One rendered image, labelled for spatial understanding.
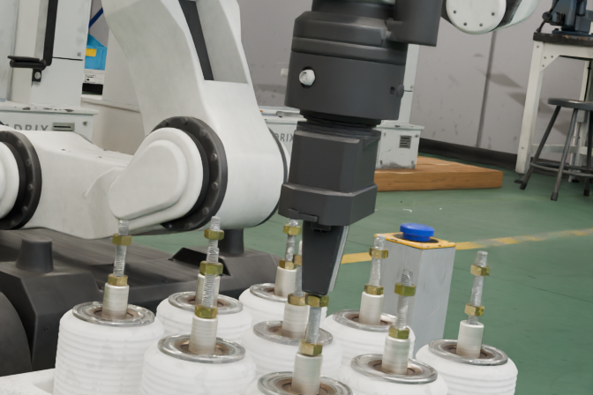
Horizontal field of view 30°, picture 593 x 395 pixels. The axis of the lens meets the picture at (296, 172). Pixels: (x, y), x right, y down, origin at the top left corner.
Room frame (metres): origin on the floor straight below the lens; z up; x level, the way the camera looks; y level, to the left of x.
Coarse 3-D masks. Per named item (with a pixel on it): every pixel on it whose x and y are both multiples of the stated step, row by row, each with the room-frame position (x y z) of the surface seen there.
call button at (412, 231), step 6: (402, 228) 1.27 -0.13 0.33; (408, 228) 1.26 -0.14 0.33; (414, 228) 1.26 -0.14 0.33; (420, 228) 1.26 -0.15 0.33; (426, 228) 1.27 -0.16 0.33; (432, 228) 1.27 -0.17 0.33; (402, 234) 1.28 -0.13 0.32; (408, 234) 1.27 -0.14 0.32; (414, 234) 1.26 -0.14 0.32; (420, 234) 1.26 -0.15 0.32; (426, 234) 1.26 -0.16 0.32; (432, 234) 1.27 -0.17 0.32; (420, 240) 1.26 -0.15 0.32; (426, 240) 1.27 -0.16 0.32
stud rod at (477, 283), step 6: (480, 252) 1.02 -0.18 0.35; (486, 252) 1.02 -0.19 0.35; (480, 258) 1.02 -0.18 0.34; (480, 264) 1.02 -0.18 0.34; (474, 276) 1.02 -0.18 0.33; (480, 276) 1.02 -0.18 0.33; (474, 282) 1.02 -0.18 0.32; (480, 282) 1.02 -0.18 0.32; (474, 288) 1.02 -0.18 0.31; (480, 288) 1.02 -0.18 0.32; (474, 294) 1.02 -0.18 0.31; (480, 294) 1.02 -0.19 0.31; (474, 300) 1.02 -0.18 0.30; (480, 300) 1.02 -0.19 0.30; (468, 318) 1.03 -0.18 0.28; (474, 318) 1.02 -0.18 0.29
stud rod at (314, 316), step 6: (318, 294) 0.84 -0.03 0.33; (312, 312) 0.84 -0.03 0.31; (318, 312) 0.84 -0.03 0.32; (312, 318) 0.84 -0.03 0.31; (318, 318) 0.84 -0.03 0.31; (312, 324) 0.84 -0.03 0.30; (318, 324) 0.84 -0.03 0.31; (312, 330) 0.84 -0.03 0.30; (318, 330) 0.84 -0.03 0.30; (306, 336) 0.85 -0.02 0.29; (312, 336) 0.84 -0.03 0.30; (318, 336) 0.84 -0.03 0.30; (312, 342) 0.84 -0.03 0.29; (306, 354) 0.84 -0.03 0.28
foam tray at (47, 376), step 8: (8, 376) 1.00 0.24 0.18; (16, 376) 1.00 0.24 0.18; (24, 376) 1.01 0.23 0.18; (32, 376) 1.01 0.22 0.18; (40, 376) 1.01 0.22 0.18; (48, 376) 1.02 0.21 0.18; (0, 384) 0.98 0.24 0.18; (8, 384) 0.98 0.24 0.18; (16, 384) 0.98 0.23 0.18; (24, 384) 0.98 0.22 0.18; (32, 384) 0.99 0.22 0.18; (40, 384) 1.00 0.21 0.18; (48, 384) 1.01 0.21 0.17; (0, 392) 0.98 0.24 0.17; (8, 392) 0.97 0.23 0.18; (16, 392) 0.96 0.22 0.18; (24, 392) 0.96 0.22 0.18; (32, 392) 0.97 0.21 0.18; (40, 392) 0.97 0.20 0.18; (48, 392) 1.01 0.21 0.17
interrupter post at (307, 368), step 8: (296, 352) 0.84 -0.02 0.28; (296, 360) 0.84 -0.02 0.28; (304, 360) 0.83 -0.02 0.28; (312, 360) 0.83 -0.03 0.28; (320, 360) 0.84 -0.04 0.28; (296, 368) 0.84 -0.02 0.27; (304, 368) 0.83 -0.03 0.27; (312, 368) 0.83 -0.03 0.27; (320, 368) 0.84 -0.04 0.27; (296, 376) 0.84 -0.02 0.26; (304, 376) 0.83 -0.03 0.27; (312, 376) 0.83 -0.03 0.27; (320, 376) 0.84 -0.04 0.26; (296, 384) 0.84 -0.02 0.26; (304, 384) 0.83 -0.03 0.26; (312, 384) 0.84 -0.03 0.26; (296, 392) 0.84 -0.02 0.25; (304, 392) 0.83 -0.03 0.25; (312, 392) 0.84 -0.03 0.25
